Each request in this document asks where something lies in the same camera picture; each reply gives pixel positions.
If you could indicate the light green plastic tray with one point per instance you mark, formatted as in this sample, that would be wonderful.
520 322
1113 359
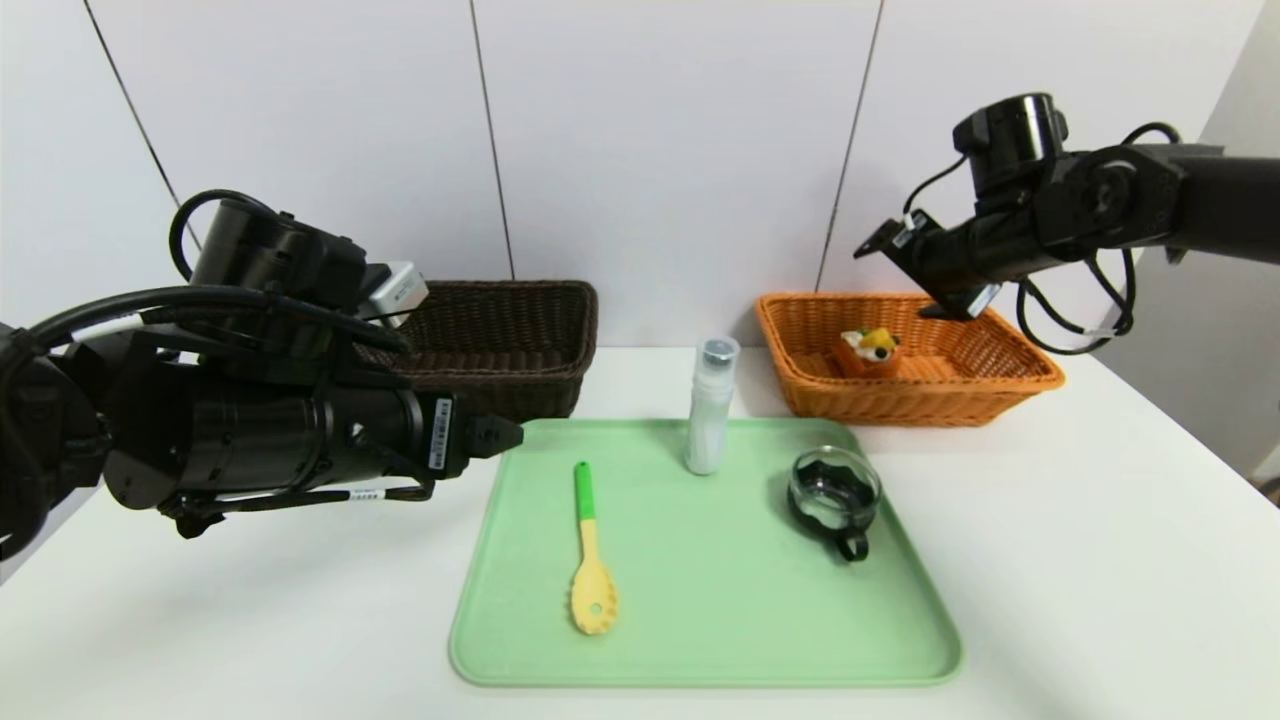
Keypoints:
700 600

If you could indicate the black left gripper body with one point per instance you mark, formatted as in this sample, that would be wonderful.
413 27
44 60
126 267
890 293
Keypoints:
444 434

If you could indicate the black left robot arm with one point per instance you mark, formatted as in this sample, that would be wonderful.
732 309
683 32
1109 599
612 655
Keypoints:
240 440

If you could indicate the dark brown wicker basket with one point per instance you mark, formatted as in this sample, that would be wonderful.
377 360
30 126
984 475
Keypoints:
500 340

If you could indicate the toy cake slice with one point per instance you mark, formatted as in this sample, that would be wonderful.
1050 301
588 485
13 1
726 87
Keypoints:
868 355

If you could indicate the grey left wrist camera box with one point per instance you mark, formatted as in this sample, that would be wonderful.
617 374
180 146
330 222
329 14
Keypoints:
398 290

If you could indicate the orange wicker basket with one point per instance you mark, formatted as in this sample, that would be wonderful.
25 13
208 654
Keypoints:
960 395

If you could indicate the clear plastic bottle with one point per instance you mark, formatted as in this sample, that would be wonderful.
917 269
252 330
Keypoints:
708 420

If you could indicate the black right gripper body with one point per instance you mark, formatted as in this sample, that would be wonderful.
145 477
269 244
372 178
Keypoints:
968 300

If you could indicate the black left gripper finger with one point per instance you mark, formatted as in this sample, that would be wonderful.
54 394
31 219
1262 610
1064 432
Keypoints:
493 437

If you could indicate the black and silver right robot arm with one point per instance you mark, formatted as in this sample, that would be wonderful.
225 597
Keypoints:
1090 200

